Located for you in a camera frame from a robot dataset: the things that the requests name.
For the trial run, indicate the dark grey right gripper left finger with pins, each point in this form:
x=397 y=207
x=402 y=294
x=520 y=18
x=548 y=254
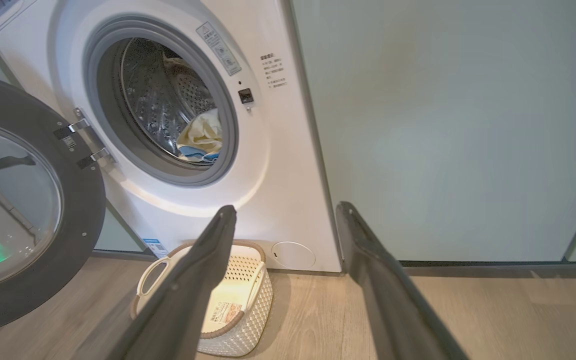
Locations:
x=183 y=300

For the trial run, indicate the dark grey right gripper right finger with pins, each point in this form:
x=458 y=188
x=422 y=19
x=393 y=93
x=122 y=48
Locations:
x=398 y=310

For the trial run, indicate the round dark glass washer door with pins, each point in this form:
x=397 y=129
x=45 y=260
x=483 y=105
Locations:
x=83 y=220

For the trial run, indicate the pale yellow garment blue patches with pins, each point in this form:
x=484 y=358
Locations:
x=203 y=132
x=195 y=153

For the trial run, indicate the white front-load washing machine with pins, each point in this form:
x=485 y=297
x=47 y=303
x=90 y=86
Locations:
x=278 y=175

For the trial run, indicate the metal door hinge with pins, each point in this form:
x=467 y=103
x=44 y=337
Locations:
x=85 y=142

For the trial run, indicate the stainless steel washing machine drum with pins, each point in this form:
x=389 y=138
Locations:
x=158 y=95

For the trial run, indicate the white basket label sticker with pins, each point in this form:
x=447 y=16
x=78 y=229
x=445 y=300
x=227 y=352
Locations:
x=222 y=316

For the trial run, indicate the blue energy label sticker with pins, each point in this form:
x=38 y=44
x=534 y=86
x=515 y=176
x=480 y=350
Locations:
x=156 y=248

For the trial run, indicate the white perforated laundry basket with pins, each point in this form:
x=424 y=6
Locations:
x=253 y=310

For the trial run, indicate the dark cabinet plinth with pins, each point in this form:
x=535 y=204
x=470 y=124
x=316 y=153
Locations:
x=493 y=269

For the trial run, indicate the round white filter cover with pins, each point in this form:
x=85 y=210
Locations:
x=293 y=255

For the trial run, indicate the printed instruction text sticker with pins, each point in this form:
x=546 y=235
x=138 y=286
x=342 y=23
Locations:
x=274 y=70

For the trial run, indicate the grey warning sticker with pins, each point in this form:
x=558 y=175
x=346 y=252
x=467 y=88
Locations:
x=219 y=48

